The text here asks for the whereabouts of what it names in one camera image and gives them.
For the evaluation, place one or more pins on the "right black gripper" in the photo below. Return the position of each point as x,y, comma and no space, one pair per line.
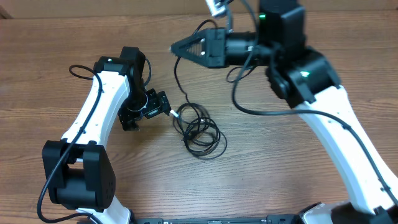
212,55

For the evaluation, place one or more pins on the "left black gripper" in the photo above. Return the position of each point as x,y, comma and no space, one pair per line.
158,103

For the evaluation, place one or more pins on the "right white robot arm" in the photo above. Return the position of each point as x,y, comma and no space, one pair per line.
306,80

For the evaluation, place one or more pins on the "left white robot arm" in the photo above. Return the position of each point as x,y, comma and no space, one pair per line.
80,180

